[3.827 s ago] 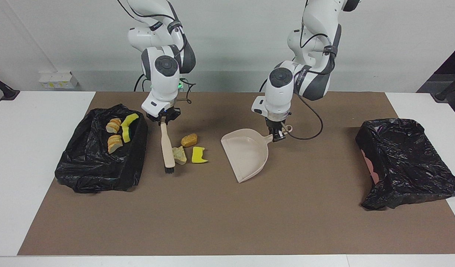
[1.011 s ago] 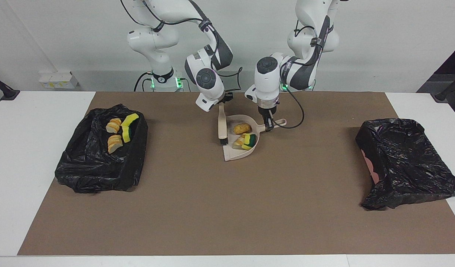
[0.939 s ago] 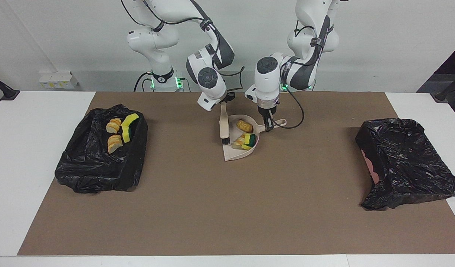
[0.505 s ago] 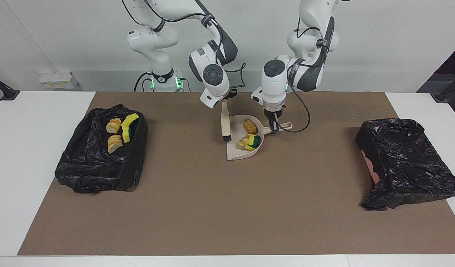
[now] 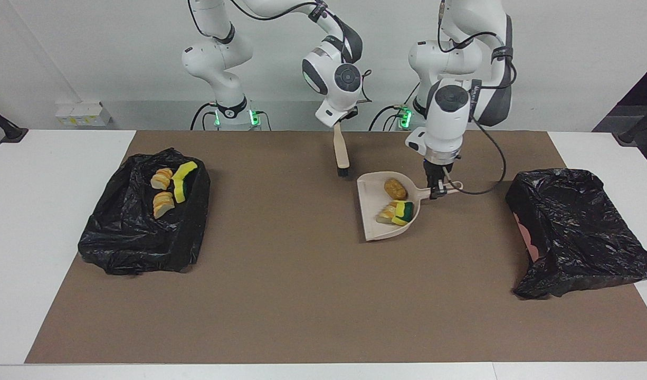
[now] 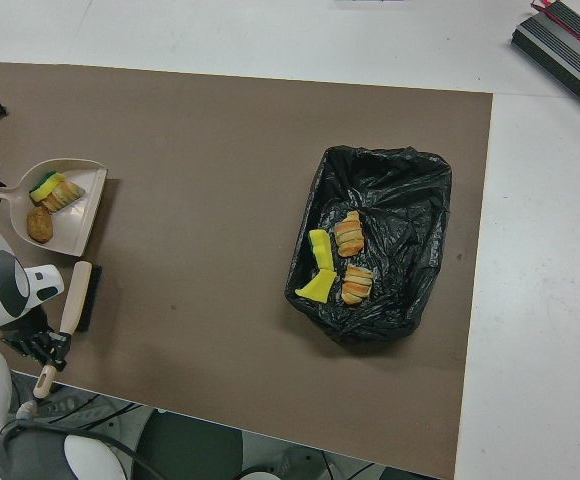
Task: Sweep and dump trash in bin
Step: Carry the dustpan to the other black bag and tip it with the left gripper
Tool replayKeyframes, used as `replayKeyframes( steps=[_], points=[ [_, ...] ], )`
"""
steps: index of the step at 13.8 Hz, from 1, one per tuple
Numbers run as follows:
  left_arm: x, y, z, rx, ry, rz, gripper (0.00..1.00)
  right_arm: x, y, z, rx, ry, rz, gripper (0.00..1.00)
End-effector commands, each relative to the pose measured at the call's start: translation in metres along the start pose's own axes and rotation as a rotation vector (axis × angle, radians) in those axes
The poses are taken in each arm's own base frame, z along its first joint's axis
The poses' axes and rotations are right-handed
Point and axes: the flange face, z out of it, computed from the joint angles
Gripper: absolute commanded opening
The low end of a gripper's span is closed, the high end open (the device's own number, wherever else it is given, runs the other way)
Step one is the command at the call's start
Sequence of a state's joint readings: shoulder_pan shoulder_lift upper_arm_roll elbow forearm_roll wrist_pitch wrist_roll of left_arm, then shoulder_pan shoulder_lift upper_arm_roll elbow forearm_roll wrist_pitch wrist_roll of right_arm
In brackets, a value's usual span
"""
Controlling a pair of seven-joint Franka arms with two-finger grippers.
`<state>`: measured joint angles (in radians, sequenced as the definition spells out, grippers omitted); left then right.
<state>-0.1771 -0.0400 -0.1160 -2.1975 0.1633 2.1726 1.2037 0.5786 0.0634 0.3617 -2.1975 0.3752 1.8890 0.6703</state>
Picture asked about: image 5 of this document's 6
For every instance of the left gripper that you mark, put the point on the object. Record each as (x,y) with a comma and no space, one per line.
(437,170)

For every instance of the beige plastic dustpan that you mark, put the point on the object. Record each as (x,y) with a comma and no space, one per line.
(373,211)

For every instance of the beige brush with black bristles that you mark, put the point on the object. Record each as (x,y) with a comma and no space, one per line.
(341,148)

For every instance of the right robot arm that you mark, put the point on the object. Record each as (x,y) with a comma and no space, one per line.
(220,55)

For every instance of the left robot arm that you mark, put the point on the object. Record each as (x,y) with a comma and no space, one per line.
(447,124)

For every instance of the black bag lined bin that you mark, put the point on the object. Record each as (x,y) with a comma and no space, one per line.
(577,227)
(133,243)

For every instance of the brown bread roll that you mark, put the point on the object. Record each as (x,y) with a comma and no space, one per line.
(395,188)

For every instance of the yellow and green sponge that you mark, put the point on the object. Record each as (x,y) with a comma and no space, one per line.
(405,212)
(180,192)
(186,170)

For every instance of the sliced bread loaf piece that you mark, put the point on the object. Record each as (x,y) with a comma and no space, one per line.
(161,179)
(162,205)
(386,214)

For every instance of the black stand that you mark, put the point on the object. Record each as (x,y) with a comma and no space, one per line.
(637,129)
(7,129)

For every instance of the white socket box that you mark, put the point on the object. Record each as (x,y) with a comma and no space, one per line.
(83,115)

